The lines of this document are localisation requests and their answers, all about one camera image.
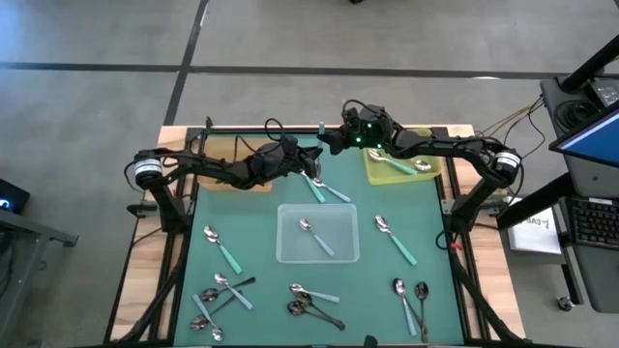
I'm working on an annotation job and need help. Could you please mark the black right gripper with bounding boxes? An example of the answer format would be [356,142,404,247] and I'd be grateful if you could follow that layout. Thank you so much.
[316,103,396,156]

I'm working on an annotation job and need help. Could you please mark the black aluminium table frame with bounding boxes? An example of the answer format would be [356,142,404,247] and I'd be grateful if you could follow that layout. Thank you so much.
[103,125,533,348]

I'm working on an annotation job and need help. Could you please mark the yellow cables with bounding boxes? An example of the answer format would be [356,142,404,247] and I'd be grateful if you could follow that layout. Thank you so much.
[476,96,545,139]

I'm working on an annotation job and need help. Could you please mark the black side clamp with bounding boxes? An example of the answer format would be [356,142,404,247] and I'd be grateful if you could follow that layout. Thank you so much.
[126,202,161,218]

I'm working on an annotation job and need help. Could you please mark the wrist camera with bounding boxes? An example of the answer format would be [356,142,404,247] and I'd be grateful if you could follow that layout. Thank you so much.
[278,134,300,156]
[357,105,387,130]

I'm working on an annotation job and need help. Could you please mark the computer workstation cart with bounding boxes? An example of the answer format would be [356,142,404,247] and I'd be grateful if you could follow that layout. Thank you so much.
[539,74,619,313]

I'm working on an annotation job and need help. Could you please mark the light blue handled spoon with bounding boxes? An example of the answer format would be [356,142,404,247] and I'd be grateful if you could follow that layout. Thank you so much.
[298,217,336,258]
[288,282,341,305]
[214,272,254,311]
[192,293,225,343]
[392,276,419,337]
[311,177,353,204]

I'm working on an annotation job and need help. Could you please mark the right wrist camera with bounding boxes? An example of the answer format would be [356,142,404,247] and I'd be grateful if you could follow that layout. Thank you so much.
[357,105,387,130]

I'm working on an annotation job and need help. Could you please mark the grey side desk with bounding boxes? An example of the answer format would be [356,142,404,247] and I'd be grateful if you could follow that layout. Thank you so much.
[0,208,79,248]

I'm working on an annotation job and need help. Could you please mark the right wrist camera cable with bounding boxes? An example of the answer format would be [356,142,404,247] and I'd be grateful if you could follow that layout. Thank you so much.
[340,99,368,115]

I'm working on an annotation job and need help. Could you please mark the black cart support bar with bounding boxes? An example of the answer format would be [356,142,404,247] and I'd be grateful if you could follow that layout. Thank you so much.
[496,171,575,231]

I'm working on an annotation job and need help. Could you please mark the green table mat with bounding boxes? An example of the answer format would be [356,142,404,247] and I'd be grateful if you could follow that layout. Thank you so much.
[172,132,466,347]

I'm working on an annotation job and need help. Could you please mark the white paper sheet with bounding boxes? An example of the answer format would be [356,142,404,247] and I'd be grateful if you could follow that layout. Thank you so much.
[507,207,562,255]

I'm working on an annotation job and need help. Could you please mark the wooden table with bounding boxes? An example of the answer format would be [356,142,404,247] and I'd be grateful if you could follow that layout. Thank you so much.
[109,124,527,342]

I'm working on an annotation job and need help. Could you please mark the yellow plastic bin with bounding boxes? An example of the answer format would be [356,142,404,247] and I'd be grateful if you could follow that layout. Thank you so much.
[362,128,444,187]

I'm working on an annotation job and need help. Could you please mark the black device with blue light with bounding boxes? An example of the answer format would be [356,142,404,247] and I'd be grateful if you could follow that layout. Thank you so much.
[0,177,31,217]

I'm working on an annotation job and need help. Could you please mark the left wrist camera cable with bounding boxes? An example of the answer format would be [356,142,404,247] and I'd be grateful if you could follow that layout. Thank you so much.
[263,117,286,144]

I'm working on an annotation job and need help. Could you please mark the clear frosted plastic bin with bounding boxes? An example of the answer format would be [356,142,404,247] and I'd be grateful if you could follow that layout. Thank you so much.
[275,202,362,265]

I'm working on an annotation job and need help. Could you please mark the black keyboard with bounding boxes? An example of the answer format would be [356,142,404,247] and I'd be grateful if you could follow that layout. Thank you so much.
[570,195,619,252]

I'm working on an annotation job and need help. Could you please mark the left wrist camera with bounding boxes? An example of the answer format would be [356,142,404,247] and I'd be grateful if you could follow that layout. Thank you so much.
[278,134,300,156]

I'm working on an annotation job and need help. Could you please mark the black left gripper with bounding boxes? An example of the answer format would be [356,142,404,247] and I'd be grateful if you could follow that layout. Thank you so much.
[251,144,324,183]

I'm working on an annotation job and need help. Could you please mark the computer monitor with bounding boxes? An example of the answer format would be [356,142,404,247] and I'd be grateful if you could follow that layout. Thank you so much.
[548,103,619,168]

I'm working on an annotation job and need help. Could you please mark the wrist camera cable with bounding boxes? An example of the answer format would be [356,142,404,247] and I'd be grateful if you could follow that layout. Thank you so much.
[263,117,286,144]
[340,99,368,115]

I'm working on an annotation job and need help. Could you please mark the black monitor stand pole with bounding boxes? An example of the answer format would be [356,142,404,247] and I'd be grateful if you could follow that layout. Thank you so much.
[560,33,619,93]

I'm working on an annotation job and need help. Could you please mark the tan plastic bin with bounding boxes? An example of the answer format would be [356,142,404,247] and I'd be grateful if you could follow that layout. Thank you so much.
[195,137,275,194]

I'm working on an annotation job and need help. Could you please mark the coiled black cables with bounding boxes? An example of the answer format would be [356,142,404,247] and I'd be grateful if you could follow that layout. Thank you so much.
[555,99,589,130]

